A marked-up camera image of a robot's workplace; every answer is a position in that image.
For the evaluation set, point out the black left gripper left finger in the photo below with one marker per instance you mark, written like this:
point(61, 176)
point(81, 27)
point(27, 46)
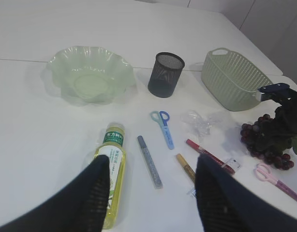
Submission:
point(81, 206)

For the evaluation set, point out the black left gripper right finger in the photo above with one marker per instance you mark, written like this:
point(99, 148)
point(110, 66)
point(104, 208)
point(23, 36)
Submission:
point(224, 205)

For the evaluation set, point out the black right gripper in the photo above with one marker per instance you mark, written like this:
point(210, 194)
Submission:
point(290, 97)

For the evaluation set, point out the purple grape bunch with leaves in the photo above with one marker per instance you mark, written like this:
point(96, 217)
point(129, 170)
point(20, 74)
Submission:
point(269, 137)

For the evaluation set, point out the yellow tea bottle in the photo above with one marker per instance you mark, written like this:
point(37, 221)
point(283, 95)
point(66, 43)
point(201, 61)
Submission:
point(112, 147)

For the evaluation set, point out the clear plastic sheet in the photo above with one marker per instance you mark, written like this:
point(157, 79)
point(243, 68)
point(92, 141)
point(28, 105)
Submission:
point(199, 127)

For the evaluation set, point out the red glitter pen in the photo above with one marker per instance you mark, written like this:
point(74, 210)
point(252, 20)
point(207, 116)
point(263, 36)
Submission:
point(202, 151)

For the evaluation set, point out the gold glitter pen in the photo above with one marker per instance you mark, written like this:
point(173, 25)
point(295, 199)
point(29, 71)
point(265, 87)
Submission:
point(186, 167)

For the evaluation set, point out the green woven plastic basket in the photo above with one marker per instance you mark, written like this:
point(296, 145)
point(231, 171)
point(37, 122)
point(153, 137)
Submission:
point(232, 79)

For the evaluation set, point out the silver glitter pen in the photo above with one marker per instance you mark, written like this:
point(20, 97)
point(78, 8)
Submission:
point(150, 164)

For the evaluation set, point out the black mesh pen holder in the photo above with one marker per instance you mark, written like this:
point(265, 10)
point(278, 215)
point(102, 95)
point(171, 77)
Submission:
point(165, 74)

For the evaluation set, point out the green wavy glass plate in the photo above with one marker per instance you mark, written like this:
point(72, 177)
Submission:
point(86, 74)

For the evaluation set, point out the pink capped scissors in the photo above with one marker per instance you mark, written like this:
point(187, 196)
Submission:
point(263, 173)

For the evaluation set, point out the blue capped scissors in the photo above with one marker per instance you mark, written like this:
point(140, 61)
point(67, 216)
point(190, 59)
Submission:
point(162, 118)

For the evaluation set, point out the silver blue wrist camera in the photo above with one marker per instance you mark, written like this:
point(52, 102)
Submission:
point(265, 93)

